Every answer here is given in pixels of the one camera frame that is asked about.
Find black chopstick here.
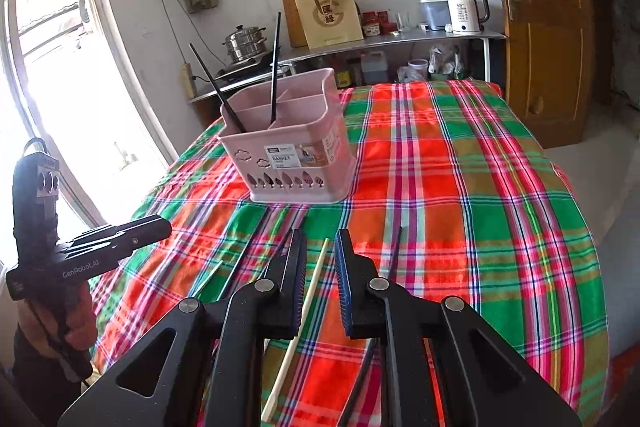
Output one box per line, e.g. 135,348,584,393
189,43,247,134
227,229,295,300
242,206,275,258
342,226,404,427
269,11,282,126
279,215,308,254

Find steel steamer pot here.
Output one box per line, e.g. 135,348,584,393
222,24,271,64

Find low steel stand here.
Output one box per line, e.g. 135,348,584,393
187,63,301,128

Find crumpled plastic bags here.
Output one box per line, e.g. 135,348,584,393
428,44,471,80

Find pink plastic utensil basket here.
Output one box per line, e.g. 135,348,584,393
217,68,358,206

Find white lidded container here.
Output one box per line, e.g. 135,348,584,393
420,0,453,31

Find white window frame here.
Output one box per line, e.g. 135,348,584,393
0,0,182,258

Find person's left hand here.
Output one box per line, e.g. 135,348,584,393
22,279,97,358

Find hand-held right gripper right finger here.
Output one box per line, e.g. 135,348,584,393
334,229,583,427

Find plaid tablecloth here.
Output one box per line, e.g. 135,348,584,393
92,79,608,427

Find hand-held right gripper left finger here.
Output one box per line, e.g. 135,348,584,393
57,229,308,427

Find clear plastic oil jug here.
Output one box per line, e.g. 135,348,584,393
360,51,390,85

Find wooden door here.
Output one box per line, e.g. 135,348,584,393
475,0,601,148

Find white electric kettle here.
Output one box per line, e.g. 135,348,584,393
445,0,490,34

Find person's left forearm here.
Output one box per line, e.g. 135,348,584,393
12,322,96,389

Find black induction cooker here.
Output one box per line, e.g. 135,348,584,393
215,59,292,80

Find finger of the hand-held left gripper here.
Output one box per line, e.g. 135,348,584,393
116,214,174,252

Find brown paper bag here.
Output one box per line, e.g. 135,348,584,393
294,0,364,50

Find tall steel table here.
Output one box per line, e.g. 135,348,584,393
277,29,507,84

